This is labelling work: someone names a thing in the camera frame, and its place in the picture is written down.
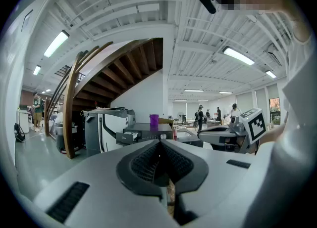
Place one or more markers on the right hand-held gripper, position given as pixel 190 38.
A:
pixel 255 125

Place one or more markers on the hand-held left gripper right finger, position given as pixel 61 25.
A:
pixel 223 177

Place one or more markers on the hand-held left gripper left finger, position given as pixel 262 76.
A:
pixel 99 172

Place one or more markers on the person's right forearm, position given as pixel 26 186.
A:
pixel 272 134

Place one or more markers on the person's right hand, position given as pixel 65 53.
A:
pixel 241 142

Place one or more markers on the black standing fan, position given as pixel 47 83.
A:
pixel 180 115

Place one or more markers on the long ceiling light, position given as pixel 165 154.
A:
pixel 56 44
pixel 225 92
pixel 193 90
pixel 36 70
pixel 238 56
pixel 271 74

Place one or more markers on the white and grey office printer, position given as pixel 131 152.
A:
pixel 109 130

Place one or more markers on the brown cardboard box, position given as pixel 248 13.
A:
pixel 166 122

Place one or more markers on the glass door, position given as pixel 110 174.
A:
pixel 275 110

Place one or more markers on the large black tray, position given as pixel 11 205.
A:
pixel 148 133

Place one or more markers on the purple plastic bucket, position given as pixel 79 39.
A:
pixel 154 122

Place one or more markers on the person's white shirt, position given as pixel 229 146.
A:
pixel 297 123

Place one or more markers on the black backpack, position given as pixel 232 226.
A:
pixel 19 133

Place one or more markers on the low white cabinet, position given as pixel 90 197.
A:
pixel 22 120

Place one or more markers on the curved wooden staircase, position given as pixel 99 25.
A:
pixel 123 66

